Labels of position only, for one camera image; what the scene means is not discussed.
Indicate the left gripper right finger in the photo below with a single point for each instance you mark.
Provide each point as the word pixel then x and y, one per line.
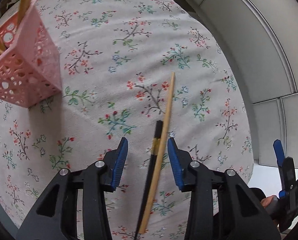
pixel 222 206

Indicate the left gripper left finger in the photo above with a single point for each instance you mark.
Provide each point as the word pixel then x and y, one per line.
pixel 54 214

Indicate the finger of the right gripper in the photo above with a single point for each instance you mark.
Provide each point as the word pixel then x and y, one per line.
pixel 279 152

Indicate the person's right hand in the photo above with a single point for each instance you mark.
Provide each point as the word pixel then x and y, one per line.
pixel 268 200

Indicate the white lower cabinets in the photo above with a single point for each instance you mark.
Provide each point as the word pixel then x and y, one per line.
pixel 260 41

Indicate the pink perforated holder basket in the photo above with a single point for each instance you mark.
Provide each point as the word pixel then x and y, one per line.
pixel 30 65

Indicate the floral tablecloth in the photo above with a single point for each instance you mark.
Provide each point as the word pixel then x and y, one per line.
pixel 116 60

